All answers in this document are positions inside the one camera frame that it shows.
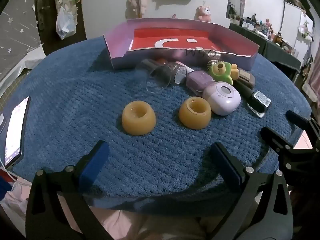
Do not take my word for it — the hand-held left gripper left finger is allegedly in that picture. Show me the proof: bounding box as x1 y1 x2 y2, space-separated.
25 140 113 240

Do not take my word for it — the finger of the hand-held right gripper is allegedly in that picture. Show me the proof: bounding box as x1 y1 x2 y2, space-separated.
260 126 320 188
286 110 320 148

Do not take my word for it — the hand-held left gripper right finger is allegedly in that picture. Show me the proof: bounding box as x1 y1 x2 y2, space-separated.
210 141 293 240

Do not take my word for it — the black nail polish bottle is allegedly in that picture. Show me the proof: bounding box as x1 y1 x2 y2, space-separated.
234 80 272 118

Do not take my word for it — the amber rubber ring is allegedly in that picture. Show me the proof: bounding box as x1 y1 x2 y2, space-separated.
178 97 212 130
122 100 156 136

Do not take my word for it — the lilac round case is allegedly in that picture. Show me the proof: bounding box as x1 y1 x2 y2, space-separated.
202 81 241 116

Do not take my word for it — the brown eyeshadow case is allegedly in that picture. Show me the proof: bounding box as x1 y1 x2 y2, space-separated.
236 67 256 88

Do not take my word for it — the green and yellow bear figurine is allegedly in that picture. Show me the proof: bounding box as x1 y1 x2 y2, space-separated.
209 61 239 85

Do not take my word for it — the purple nail polish bottle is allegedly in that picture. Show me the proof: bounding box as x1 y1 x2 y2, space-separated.
186 70 215 97

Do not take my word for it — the silver studded cylinder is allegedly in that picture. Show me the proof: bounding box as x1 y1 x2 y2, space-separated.
207 51 223 68

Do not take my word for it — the glitter nail polish bottle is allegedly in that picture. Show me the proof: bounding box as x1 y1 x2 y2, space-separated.
165 61 194 84

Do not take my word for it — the clear glass cup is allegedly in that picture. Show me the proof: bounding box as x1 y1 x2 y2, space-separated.
135 59 175 94

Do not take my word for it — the pink cardboard box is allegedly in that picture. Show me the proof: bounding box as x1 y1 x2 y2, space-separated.
103 18 260 71

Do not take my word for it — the pink curtain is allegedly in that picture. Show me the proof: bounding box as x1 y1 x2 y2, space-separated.
309 57 320 100

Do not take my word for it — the table with dark cloth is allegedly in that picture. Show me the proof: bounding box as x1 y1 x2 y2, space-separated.
229 23 302 80

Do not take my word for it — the row of cosmetic bottles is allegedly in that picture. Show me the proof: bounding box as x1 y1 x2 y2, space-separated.
240 14 300 55

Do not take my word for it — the smartphone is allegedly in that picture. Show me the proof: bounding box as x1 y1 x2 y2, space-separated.
4 96 31 170

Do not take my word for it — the white cabinet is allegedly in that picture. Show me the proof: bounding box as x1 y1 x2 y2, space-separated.
282 1 314 55

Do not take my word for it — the green cutting mat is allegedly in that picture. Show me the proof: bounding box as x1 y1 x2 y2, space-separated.
0 67 30 110

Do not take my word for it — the dark wooden door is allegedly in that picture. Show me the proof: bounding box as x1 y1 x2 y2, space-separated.
34 0 87 55

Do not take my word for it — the pink plush toy white face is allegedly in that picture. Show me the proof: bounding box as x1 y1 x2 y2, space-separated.
197 5 212 22

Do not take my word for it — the red paper liner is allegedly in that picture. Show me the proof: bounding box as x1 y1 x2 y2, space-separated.
129 29 223 53

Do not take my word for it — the clear plastic bag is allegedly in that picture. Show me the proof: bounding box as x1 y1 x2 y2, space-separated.
56 6 77 40

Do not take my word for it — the pale pink plush toy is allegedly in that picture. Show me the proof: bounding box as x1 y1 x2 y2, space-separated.
127 0 148 18

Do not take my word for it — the white cable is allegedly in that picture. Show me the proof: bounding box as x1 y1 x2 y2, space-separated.
0 161 32 186

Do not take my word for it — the door handle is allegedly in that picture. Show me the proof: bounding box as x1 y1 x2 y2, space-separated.
37 0 45 30

